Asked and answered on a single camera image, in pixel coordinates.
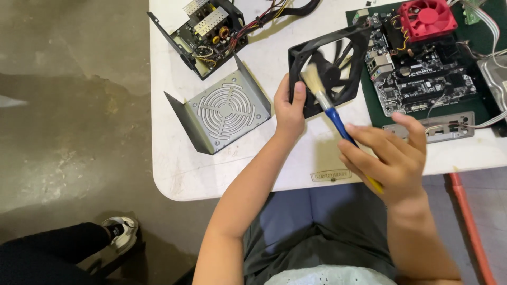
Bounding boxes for person's white shirt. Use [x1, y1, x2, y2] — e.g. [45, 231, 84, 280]
[263, 264, 398, 285]

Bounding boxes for blue handled paint brush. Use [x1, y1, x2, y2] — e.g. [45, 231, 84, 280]
[300, 63, 385, 194]

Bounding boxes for black computer case fan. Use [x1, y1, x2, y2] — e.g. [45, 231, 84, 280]
[288, 25, 373, 119]

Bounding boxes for person's grey shorts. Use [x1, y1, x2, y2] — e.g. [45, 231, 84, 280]
[243, 182, 398, 282]

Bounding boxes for person's right hand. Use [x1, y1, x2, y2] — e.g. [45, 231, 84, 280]
[337, 112, 428, 205]

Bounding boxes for grey metal power supply cover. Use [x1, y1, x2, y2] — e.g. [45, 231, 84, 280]
[164, 53, 272, 155]

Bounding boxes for dark green mat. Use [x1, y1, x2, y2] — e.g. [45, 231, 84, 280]
[345, 0, 507, 131]

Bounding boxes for orange pole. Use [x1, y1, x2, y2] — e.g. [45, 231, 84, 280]
[449, 173, 497, 285]

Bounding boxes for grey ribbon cable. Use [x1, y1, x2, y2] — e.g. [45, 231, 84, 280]
[425, 0, 507, 133]

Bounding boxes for silver port shield plate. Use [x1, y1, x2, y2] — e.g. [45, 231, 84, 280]
[382, 111, 475, 144]

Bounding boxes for black power cable bundle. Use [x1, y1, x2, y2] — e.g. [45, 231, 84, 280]
[228, 0, 321, 50]

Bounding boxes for silver hard drive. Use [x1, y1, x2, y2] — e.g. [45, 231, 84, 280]
[476, 55, 507, 112]

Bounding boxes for red cooler fan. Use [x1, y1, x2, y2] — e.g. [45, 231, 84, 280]
[397, 0, 458, 43]

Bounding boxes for person's left hand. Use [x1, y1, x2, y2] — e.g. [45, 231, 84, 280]
[273, 73, 307, 140]

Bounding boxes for open power supply unit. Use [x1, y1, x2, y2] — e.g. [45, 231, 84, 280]
[147, 0, 249, 81]

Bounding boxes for white and black sneaker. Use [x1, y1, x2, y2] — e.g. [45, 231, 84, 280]
[101, 216, 139, 255]

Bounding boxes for black computer motherboard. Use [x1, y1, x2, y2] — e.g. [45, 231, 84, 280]
[364, 12, 478, 117]

